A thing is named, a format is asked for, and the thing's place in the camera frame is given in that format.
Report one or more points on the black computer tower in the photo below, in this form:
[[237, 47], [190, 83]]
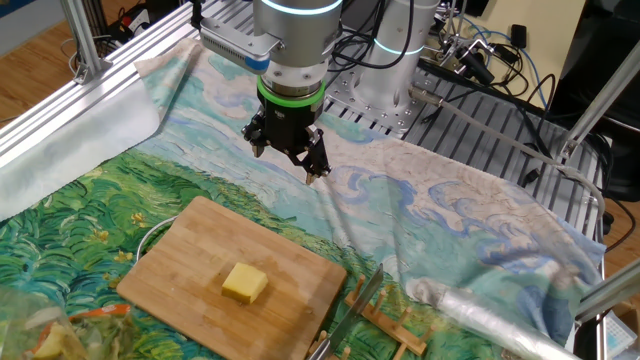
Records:
[[610, 60]]

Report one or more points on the small yellow potato scrap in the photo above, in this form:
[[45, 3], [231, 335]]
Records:
[[55, 345]]

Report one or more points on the black red power strip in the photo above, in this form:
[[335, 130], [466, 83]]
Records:
[[132, 20]]

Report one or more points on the white perforated box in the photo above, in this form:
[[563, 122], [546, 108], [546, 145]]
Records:
[[614, 337]]

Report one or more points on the black clamp mount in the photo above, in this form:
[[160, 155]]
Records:
[[475, 65]]

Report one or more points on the bamboo cutting board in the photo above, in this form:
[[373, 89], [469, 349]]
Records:
[[200, 260]]

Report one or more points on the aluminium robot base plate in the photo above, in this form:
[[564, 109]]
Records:
[[350, 100]]

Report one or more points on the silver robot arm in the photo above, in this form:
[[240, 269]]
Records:
[[300, 35]]

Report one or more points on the aluminium frame beam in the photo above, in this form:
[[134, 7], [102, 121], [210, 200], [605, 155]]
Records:
[[610, 292]]

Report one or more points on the plastic wrap roll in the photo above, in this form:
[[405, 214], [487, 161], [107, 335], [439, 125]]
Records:
[[475, 315]]

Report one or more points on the steel cleaver knife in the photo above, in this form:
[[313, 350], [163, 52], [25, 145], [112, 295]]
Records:
[[357, 310]]

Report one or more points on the yellow potato chunk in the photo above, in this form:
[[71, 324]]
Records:
[[245, 282]]

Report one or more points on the wooden peg rack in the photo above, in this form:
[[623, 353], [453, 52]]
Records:
[[400, 340]]

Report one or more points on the aluminium frame post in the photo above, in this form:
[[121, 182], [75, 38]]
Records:
[[82, 40], [600, 100]]

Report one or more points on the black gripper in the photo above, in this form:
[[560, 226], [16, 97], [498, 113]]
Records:
[[290, 125]]

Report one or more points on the plastic bag with orange label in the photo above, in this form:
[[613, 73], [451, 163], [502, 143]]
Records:
[[30, 320]]

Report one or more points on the painted landscape tablecloth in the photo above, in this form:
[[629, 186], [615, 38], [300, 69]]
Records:
[[400, 210]]

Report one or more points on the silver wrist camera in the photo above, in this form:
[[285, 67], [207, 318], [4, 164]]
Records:
[[230, 42]]

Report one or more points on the black power adapter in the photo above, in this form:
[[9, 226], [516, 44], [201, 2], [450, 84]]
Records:
[[518, 36]]

